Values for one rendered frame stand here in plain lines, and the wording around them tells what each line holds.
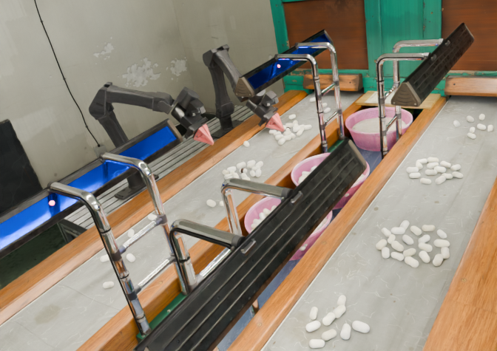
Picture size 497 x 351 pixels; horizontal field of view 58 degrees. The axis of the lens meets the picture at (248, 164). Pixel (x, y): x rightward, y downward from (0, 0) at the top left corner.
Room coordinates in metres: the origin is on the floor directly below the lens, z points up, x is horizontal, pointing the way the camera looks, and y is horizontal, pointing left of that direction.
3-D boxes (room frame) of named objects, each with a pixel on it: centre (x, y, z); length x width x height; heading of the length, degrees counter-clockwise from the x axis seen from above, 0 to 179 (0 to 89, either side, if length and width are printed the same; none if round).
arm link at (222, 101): (2.14, 0.06, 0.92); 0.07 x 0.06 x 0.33; 119
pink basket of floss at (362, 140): (1.68, -0.56, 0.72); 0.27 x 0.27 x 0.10
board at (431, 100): (1.85, -0.70, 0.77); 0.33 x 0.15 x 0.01; 49
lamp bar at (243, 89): (1.74, -0.24, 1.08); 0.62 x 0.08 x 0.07; 139
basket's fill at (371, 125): (1.68, -0.56, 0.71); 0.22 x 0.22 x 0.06
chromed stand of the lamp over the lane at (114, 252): (0.96, 0.35, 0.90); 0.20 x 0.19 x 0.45; 139
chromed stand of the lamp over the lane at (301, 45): (1.68, -0.29, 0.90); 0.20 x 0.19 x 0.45; 139
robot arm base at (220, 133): (2.16, 0.07, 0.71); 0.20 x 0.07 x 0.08; 136
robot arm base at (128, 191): (1.73, 0.49, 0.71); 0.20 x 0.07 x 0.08; 136
